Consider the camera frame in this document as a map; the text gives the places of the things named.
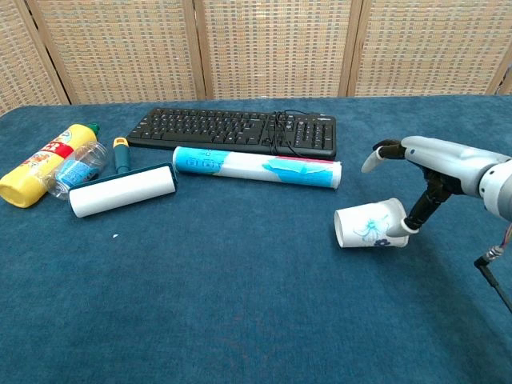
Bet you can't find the black keyboard cable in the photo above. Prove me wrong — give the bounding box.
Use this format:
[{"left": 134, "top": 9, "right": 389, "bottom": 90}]
[{"left": 262, "top": 110, "right": 327, "bottom": 156}]

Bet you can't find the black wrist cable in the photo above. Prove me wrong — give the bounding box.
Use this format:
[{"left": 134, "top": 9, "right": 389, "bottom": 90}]
[{"left": 474, "top": 223, "right": 512, "bottom": 314}]

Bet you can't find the plastic wrap roll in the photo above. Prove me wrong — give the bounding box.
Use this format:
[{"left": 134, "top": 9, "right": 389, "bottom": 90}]
[{"left": 172, "top": 146, "right": 343, "bottom": 192}]

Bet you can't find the teal lint roller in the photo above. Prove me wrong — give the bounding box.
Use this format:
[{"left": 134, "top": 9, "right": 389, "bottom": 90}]
[{"left": 68, "top": 137, "right": 178, "bottom": 219}]

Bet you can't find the woven folding screen panel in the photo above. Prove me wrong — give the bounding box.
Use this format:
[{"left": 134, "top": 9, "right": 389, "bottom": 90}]
[
  {"left": 23, "top": 0, "right": 213, "bottom": 106},
  {"left": 0, "top": 0, "right": 72, "bottom": 118},
  {"left": 346, "top": 0, "right": 512, "bottom": 98},
  {"left": 194, "top": 0, "right": 364, "bottom": 101}
]

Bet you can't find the black computer keyboard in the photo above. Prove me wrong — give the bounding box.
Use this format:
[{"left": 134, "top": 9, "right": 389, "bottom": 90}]
[{"left": 126, "top": 106, "right": 338, "bottom": 159}]

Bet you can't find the blue table mat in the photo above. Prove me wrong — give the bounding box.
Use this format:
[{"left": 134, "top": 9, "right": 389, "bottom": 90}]
[{"left": 0, "top": 94, "right": 512, "bottom": 384}]

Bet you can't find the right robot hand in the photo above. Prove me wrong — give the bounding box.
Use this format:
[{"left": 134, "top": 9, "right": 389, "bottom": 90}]
[{"left": 361, "top": 135, "right": 501, "bottom": 238}]

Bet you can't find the yellow plastic bottle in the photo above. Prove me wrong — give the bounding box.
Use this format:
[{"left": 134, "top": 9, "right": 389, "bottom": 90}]
[{"left": 0, "top": 122, "right": 101, "bottom": 209}]

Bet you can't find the clear plastic jar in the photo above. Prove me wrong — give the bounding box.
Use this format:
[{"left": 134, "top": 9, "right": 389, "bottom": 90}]
[{"left": 46, "top": 139, "right": 110, "bottom": 201}]

